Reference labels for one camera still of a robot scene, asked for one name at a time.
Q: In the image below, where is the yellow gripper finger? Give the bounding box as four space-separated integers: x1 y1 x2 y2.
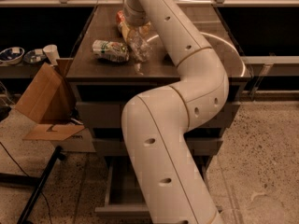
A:
121 21 135 44

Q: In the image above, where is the clear plastic water bottle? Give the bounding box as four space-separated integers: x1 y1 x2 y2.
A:
126 23 151 62

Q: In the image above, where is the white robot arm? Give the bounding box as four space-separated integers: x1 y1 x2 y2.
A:
121 0 229 224

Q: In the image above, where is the grey drawer cabinet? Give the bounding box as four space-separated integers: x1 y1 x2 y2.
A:
65 3 252 224

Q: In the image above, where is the top grey drawer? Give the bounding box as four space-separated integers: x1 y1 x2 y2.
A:
76 102 240 128

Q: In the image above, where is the red soda can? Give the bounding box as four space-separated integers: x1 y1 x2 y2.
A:
116 10 125 33

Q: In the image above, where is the green white crushed can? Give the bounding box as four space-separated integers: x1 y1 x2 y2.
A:
92 40 130 63

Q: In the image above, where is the white paper cup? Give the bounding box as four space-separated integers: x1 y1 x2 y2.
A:
43 44 60 64

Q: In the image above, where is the blue white bowl right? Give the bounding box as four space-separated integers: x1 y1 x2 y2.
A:
23 49 47 64

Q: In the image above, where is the blue white bowl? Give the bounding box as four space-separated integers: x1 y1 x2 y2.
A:
0 47 24 65
23 49 47 64

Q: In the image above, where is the brown cardboard box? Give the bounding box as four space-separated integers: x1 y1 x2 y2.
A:
15 59 95 152

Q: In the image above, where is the blue white bowl left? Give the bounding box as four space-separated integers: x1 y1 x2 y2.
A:
0 47 24 65

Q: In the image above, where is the black stand leg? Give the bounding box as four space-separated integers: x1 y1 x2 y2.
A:
0 145 67 224

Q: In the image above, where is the black floor cable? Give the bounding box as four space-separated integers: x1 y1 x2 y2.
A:
0 140 54 224

